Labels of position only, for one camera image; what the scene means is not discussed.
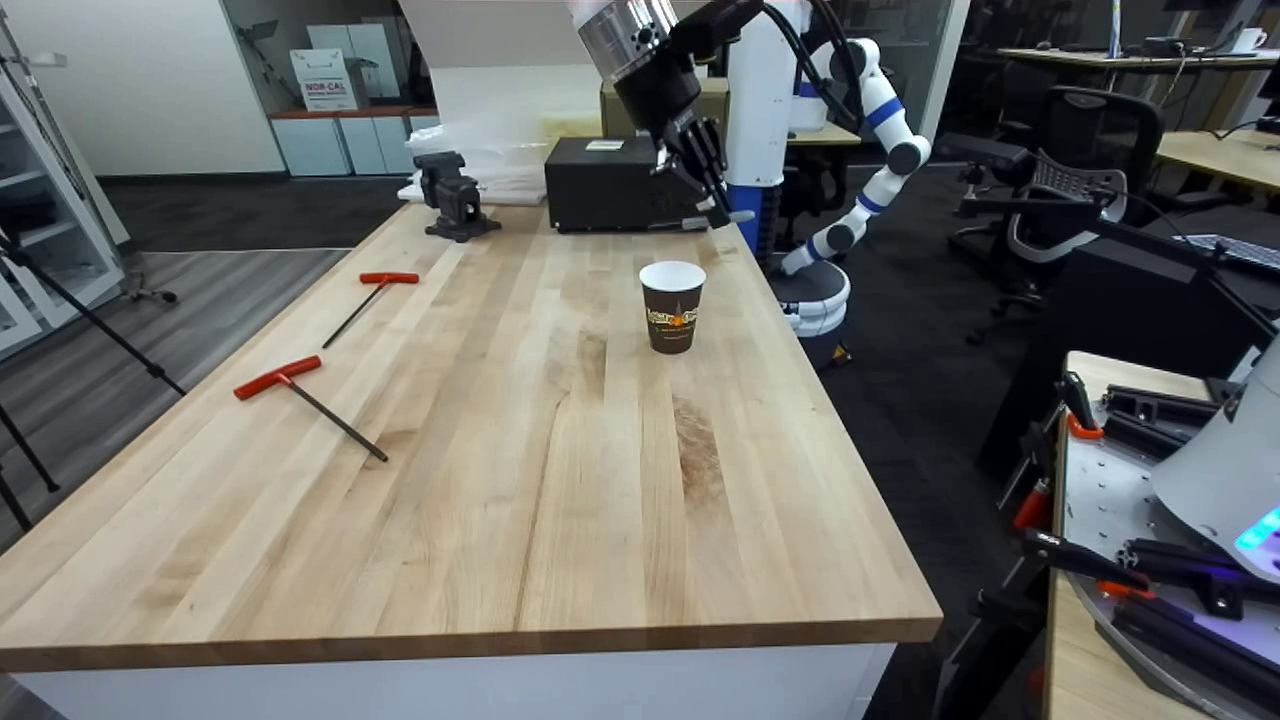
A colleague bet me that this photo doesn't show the black control box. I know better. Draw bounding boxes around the black control box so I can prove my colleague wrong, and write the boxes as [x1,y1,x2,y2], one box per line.
[539,131,715,235]

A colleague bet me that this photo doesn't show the brown paper coffee cup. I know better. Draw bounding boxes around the brown paper coffee cup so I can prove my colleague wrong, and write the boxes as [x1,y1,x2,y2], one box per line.
[636,254,709,354]

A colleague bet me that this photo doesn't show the grey tilted panel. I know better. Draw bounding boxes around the grey tilted panel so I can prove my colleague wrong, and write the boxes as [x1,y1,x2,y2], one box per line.
[1152,337,1280,591]

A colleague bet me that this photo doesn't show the white paper poster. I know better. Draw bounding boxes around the white paper poster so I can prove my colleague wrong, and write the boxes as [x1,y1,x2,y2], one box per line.
[288,48,361,117]

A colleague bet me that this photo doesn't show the black camera tripod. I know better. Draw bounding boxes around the black camera tripod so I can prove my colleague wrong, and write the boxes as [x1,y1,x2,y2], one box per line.
[0,222,190,534]

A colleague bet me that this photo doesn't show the grey perforated metal plate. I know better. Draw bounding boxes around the grey perforated metal plate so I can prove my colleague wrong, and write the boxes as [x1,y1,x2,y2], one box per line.
[1057,432,1280,673]

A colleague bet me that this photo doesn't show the white workbench cabinet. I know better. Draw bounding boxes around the white workbench cabinet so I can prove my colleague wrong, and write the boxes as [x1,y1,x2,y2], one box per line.
[7,638,894,720]

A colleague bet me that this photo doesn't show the black orange bar clamp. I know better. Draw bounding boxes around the black orange bar clamp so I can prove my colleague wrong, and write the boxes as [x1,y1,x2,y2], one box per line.
[931,526,1152,720]
[999,371,1112,541]

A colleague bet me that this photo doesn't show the long red T-handle hex wrench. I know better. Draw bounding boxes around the long red T-handle hex wrench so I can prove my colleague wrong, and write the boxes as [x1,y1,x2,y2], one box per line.
[233,351,393,466]

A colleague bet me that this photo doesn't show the short red T-handle hex wrench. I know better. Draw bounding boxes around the short red T-handle hex wrench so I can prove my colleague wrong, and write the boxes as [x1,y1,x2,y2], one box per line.
[316,268,422,351]

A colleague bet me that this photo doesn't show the wooden side table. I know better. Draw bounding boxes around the wooden side table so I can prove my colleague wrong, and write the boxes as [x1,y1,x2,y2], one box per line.
[1042,348,1280,720]

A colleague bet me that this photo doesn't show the low white cabinet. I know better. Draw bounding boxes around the low white cabinet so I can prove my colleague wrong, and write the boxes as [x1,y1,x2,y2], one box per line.
[272,111,444,181]

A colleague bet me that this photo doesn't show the brown cardboard box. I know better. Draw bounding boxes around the brown cardboard box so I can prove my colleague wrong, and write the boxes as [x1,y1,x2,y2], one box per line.
[596,74,731,185]

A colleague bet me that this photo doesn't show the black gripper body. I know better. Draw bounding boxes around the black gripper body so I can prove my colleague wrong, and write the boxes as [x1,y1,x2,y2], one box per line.
[613,40,709,141]

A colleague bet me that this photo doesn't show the wooden office desk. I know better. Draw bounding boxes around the wooden office desk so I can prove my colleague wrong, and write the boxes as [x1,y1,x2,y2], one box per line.
[994,44,1280,134]

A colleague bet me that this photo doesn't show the black mesh office chair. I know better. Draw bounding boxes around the black mesh office chair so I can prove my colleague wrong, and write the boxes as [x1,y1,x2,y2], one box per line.
[956,78,1168,290]

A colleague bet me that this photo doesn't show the black bench vise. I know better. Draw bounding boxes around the black bench vise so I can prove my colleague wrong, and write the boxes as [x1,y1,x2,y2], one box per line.
[409,149,504,246]

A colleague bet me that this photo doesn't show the black flat clamp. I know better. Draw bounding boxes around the black flat clamp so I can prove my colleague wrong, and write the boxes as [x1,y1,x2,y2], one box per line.
[1096,380,1224,464]

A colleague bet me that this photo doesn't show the white glass shelf unit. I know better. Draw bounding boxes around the white glass shelf unit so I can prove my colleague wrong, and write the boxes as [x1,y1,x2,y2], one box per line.
[0,11,136,360]

